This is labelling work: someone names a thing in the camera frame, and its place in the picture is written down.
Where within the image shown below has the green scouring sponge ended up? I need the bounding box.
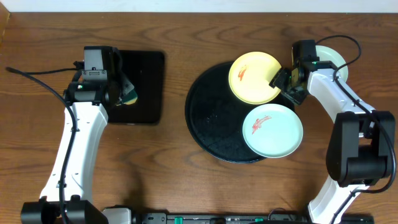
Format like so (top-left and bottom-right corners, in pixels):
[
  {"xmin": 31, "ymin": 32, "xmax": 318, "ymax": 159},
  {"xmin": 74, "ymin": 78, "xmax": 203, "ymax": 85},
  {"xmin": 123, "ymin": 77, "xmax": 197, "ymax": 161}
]
[{"xmin": 118, "ymin": 90, "xmax": 137, "ymax": 105}]

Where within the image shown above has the light green plate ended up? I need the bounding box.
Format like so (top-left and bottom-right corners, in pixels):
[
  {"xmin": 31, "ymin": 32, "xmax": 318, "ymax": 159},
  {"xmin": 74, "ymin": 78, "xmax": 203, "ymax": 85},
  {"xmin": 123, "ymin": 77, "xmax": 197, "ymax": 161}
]
[{"xmin": 316, "ymin": 45, "xmax": 349, "ymax": 82}]

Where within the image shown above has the yellow plate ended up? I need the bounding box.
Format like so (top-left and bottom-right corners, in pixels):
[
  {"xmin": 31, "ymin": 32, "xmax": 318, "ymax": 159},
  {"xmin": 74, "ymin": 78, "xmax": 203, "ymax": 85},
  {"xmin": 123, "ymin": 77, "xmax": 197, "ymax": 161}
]
[{"xmin": 228, "ymin": 52, "xmax": 281, "ymax": 105}]

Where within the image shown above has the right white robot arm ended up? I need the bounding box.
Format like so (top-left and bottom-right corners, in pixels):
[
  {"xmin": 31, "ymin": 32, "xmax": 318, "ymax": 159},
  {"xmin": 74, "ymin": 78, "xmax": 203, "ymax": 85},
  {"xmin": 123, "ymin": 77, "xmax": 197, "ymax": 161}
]
[{"xmin": 270, "ymin": 61, "xmax": 397, "ymax": 223}]

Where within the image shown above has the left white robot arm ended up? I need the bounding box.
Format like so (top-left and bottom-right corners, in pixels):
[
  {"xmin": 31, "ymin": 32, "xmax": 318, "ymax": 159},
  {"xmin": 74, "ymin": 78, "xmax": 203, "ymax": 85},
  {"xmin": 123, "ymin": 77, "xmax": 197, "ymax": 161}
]
[{"xmin": 21, "ymin": 70, "xmax": 137, "ymax": 223}]

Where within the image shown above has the black rectangular tray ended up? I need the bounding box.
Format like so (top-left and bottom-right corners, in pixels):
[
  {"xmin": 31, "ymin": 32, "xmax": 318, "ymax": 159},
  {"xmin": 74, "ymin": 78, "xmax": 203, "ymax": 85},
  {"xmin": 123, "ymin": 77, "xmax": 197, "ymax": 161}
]
[{"xmin": 107, "ymin": 50, "xmax": 165, "ymax": 125}]

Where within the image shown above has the round black tray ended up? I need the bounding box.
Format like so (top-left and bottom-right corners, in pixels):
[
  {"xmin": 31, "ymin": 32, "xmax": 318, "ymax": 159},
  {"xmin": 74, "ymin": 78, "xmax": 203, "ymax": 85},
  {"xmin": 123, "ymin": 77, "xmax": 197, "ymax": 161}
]
[{"xmin": 184, "ymin": 61, "xmax": 295, "ymax": 164}]

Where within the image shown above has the light green plate stained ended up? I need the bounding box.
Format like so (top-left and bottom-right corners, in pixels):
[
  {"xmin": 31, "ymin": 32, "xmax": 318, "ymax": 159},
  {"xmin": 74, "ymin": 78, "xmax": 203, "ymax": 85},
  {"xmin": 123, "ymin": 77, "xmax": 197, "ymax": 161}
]
[{"xmin": 242, "ymin": 104, "xmax": 303, "ymax": 159}]

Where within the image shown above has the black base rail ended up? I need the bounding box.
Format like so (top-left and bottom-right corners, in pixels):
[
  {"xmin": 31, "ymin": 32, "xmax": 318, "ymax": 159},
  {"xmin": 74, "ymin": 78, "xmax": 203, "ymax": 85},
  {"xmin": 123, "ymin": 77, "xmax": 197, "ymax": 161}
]
[{"xmin": 136, "ymin": 207, "xmax": 375, "ymax": 224}]

